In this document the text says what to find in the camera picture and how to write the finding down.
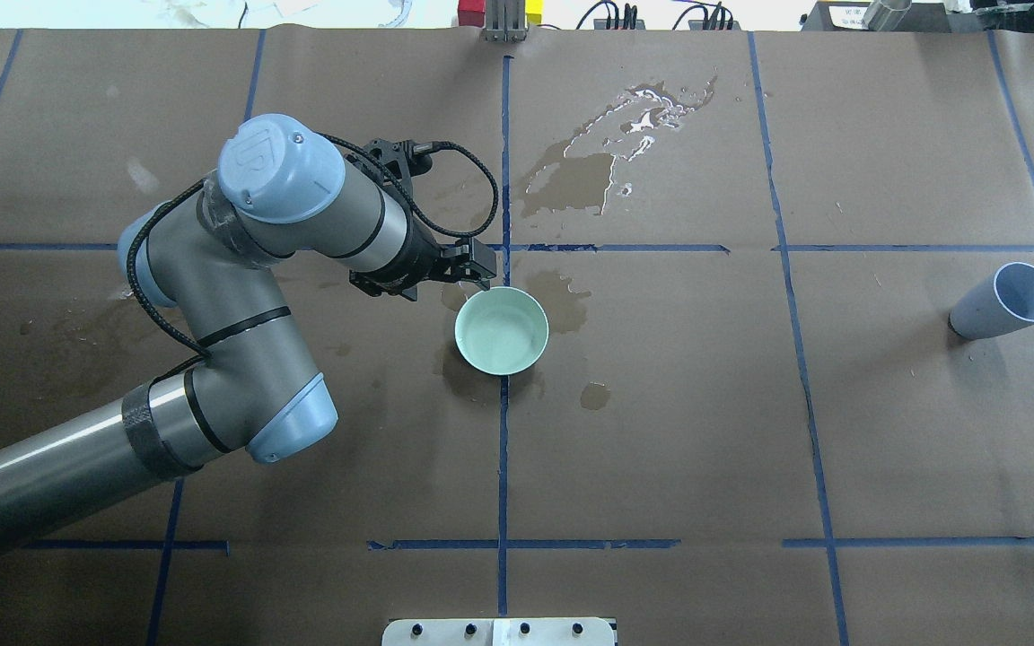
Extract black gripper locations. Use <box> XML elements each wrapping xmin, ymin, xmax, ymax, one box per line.
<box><xmin>348</xmin><ymin>229</ymin><xmax>497</xmax><ymax>301</ymax></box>

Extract green ceramic bowl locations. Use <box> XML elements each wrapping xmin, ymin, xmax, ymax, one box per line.
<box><xmin>454</xmin><ymin>286</ymin><xmax>550</xmax><ymax>377</ymax></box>

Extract blue plastic cup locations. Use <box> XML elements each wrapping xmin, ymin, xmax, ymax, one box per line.
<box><xmin>949</xmin><ymin>262</ymin><xmax>1034</xmax><ymax>340</ymax></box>

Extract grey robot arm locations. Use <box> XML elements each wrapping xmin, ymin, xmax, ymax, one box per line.
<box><xmin>0</xmin><ymin>113</ymin><xmax>500</xmax><ymax>557</ymax></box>

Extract red blue yellow blocks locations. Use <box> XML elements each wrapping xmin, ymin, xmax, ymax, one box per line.
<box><xmin>454</xmin><ymin>0</ymin><xmax>546</xmax><ymax>28</ymax></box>

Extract white mounting pillar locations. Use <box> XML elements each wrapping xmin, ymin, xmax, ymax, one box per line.
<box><xmin>381</xmin><ymin>616</ymin><xmax>619</xmax><ymax>645</ymax></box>

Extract steel tumbler cup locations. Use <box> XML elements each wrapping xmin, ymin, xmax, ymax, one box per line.
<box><xmin>861</xmin><ymin>0</ymin><xmax>913</xmax><ymax>32</ymax></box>

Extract camera black cable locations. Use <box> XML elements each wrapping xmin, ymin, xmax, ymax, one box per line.
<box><xmin>127</xmin><ymin>135</ymin><xmax>500</xmax><ymax>378</ymax></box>

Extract aluminium frame post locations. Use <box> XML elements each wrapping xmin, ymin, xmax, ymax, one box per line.
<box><xmin>481</xmin><ymin>0</ymin><xmax>529</xmax><ymax>42</ymax></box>

